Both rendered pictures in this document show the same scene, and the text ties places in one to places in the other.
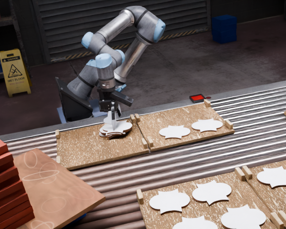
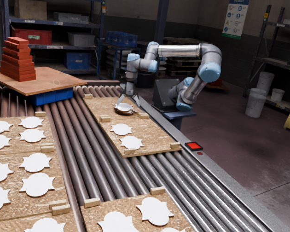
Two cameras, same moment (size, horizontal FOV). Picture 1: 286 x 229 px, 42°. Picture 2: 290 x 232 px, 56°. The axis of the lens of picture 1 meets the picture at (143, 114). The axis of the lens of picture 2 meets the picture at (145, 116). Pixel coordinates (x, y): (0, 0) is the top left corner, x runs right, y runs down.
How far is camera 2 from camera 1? 1.98 m
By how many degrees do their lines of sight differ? 65
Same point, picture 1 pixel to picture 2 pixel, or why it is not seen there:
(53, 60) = not seen: outside the picture
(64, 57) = not seen: outside the picture
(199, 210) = (17, 131)
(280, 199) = (8, 160)
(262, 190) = (24, 155)
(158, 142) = (107, 124)
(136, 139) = (113, 117)
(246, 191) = (26, 148)
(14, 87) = not seen: outside the picture
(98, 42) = (149, 49)
